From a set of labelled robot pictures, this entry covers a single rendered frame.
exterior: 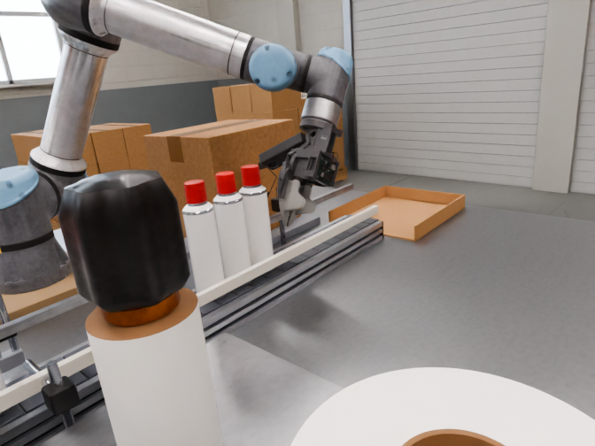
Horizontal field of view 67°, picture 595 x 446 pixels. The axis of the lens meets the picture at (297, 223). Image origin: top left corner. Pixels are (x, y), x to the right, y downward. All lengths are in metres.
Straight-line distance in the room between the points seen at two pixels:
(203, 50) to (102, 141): 3.35
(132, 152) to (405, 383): 4.01
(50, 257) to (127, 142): 3.22
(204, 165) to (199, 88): 6.32
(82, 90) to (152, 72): 5.89
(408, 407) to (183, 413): 0.18
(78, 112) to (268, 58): 0.47
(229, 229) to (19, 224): 0.44
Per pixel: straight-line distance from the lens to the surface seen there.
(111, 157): 4.17
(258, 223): 0.82
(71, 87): 1.07
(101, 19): 0.90
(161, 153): 1.14
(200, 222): 0.74
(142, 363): 0.37
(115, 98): 6.66
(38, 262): 1.05
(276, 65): 0.78
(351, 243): 1.01
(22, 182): 1.03
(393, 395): 0.34
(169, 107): 7.04
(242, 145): 1.07
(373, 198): 1.41
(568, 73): 4.56
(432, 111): 5.09
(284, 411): 0.55
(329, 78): 0.92
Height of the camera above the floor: 1.24
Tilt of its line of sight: 19 degrees down
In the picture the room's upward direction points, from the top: 5 degrees counter-clockwise
